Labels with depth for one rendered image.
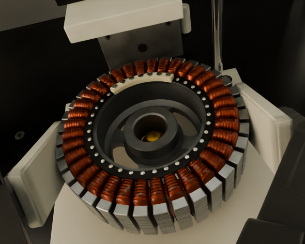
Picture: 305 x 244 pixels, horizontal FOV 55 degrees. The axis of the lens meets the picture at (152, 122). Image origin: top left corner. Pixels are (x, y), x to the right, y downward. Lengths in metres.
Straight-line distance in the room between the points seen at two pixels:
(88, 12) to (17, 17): 0.28
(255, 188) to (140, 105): 0.09
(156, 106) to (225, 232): 0.09
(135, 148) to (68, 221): 0.07
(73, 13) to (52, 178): 0.09
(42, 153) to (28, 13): 0.29
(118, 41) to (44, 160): 0.15
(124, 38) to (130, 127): 0.12
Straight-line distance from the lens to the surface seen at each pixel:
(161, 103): 0.20
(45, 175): 0.16
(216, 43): 0.24
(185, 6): 0.28
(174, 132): 0.17
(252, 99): 0.16
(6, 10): 0.43
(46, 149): 0.17
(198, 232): 0.18
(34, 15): 0.43
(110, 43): 0.28
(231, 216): 0.18
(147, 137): 0.18
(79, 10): 0.17
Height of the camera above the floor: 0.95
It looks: 50 degrees down
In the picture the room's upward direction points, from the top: 16 degrees counter-clockwise
